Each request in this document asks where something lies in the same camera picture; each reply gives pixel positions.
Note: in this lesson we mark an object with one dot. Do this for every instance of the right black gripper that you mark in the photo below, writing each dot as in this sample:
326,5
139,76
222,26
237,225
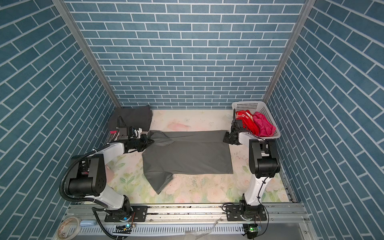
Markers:
226,139

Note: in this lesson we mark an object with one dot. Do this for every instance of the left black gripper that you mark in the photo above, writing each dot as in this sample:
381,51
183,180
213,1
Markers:
145,143

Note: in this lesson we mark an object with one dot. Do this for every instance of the white plastic laundry basket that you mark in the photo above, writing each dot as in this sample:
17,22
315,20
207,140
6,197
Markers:
259,107

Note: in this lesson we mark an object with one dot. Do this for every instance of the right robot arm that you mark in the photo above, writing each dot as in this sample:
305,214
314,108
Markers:
264,164

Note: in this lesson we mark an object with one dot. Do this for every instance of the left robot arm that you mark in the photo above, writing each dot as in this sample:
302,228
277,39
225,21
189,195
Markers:
86,178

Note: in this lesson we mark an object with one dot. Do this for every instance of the red printed t shirt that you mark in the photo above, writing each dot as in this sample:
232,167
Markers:
248,123

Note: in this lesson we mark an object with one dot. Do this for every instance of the folded dark grey t shirt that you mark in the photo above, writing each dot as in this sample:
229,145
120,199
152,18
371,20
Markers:
140,117

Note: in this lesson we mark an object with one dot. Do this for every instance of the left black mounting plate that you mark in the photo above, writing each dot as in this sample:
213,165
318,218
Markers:
138,213

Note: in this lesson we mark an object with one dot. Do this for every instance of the black mounting plate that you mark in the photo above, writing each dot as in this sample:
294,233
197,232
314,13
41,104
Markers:
138,213
236,213

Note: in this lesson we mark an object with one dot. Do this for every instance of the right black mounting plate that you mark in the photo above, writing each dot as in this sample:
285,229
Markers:
236,213

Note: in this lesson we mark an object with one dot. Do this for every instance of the left green circuit board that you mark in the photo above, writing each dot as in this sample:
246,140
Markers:
123,229

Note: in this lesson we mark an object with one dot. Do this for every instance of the green circuit board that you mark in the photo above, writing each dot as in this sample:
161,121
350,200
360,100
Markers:
251,231
123,229

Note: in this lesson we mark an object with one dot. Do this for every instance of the white ventilation grille strip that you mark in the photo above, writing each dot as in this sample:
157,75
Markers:
176,230

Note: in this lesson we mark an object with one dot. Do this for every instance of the right green circuit board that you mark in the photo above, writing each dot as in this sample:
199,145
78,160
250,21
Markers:
251,231

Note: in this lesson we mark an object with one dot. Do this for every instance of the roll of clear tape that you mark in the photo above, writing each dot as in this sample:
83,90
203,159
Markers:
69,229

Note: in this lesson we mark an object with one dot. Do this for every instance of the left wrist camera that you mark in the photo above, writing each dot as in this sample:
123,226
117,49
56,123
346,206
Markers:
136,133

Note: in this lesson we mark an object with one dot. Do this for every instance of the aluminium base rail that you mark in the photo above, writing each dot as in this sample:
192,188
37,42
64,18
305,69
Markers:
209,213

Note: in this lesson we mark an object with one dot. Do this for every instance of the right corner aluminium post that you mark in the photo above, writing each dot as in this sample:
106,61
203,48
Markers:
303,16

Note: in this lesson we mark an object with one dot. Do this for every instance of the corner aluminium post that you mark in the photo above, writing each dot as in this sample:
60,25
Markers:
84,46
303,16

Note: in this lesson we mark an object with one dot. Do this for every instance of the left corner aluminium post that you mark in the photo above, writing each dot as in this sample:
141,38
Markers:
84,46

